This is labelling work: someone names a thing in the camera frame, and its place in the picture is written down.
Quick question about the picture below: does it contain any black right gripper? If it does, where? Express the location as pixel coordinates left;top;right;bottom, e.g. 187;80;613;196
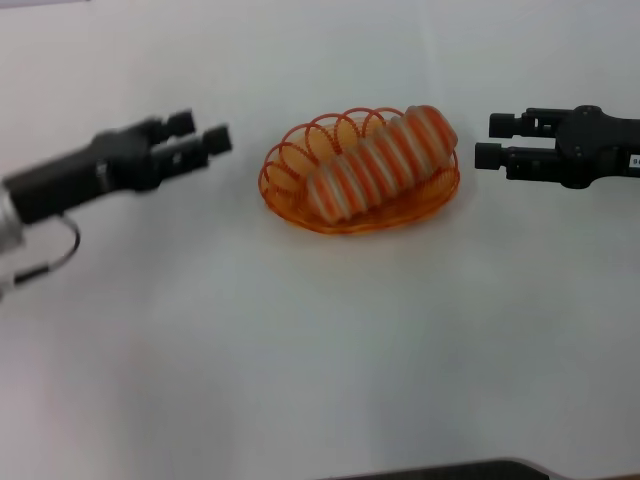
473;104;640;191

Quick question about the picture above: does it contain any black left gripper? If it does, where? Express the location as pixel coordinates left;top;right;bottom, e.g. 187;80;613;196
1;108;234;227

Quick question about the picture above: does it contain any orange woven plastic basket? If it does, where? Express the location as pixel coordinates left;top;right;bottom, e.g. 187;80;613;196
257;105;462;237

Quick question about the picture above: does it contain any orange white striped toy bread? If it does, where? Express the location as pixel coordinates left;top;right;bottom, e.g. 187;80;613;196
304;104;460;225

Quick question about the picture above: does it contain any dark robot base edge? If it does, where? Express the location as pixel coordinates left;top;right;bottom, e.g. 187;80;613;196
339;456;640;480

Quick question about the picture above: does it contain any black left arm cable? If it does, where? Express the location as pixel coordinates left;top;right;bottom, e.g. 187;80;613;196
13;213;82;285

